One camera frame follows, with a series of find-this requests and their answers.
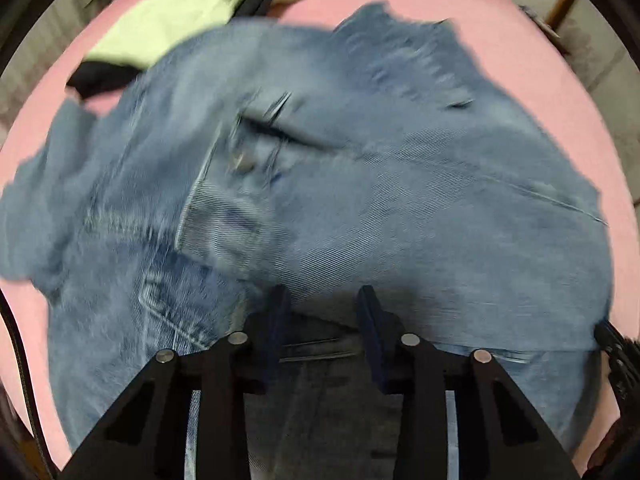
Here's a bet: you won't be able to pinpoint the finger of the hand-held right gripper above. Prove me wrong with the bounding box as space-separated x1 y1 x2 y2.
593 321 635 412

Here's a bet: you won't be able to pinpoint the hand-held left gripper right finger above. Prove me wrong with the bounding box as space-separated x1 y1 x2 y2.
354 284 584 480

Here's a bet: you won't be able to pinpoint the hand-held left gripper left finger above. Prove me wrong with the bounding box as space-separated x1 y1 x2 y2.
60 284 293 480

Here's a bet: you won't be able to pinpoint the blue denim jeans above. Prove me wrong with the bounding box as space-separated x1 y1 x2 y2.
0 2 617 480

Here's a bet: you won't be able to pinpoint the bed with pink sheet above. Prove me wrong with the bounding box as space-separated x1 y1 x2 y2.
0 0 637 477

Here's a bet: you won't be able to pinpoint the light green and black garment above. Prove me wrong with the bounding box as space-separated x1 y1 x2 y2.
65 0 316 101

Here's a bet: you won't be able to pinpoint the wooden furniture piece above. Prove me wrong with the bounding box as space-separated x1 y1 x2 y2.
544 0 582 32

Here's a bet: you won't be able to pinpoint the black cable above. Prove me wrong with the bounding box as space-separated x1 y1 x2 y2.
0 289 57 480

